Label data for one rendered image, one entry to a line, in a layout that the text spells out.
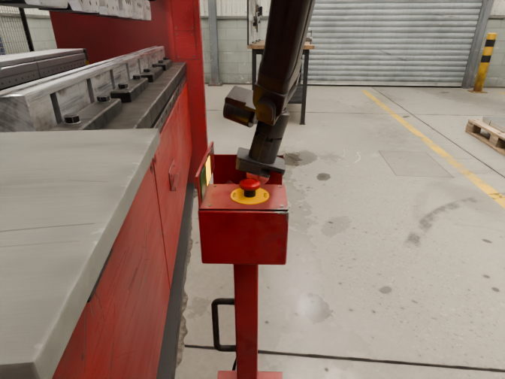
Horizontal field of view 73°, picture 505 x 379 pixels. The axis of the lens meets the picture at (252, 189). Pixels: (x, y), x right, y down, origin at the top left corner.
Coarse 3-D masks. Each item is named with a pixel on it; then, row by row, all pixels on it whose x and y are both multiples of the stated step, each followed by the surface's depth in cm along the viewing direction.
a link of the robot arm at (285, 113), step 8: (288, 112) 67; (256, 120) 69; (280, 120) 64; (288, 120) 66; (256, 128) 67; (264, 128) 65; (272, 128) 65; (280, 128) 65; (272, 136) 66; (280, 136) 67
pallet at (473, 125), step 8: (472, 120) 377; (480, 120) 377; (472, 128) 375; (480, 128) 374; (488, 128) 348; (480, 136) 364; (496, 136) 329; (504, 136) 321; (488, 144) 341; (496, 144) 329; (504, 144) 327; (504, 152) 317
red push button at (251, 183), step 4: (244, 180) 62; (248, 180) 62; (252, 180) 62; (256, 180) 62; (240, 184) 61; (244, 184) 61; (248, 184) 61; (252, 184) 61; (256, 184) 61; (260, 184) 62; (240, 188) 62; (244, 188) 61; (248, 188) 61; (252, 188) 61; (256, 188) 61; (244, 192) 62; (248, 192) 62; (252, 192) 62; (248, 196) 62; (252, 196) 62
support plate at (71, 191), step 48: (0, 144) 20; (48, 144) 20; (96, 144) 20; (144, 144) 20; (0, 192) 14; (48, 192) 14; (96, 192) 14; (0, 240) 11; (48, 240) 11; (96, 240) 11; (0, 288) 9; (48, 288) 9; (0, 336) 7; (48, 336) 7
